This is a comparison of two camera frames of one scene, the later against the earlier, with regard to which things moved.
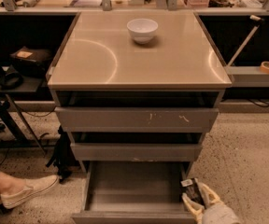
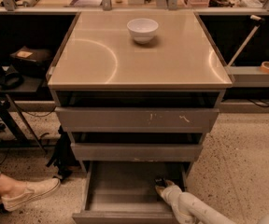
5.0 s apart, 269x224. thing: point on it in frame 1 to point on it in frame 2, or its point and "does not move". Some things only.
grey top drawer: (134, 119) does not move
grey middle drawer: (134, 152) does not move
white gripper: (219, 215) to (173, 192)
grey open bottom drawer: (135, 192) does not move
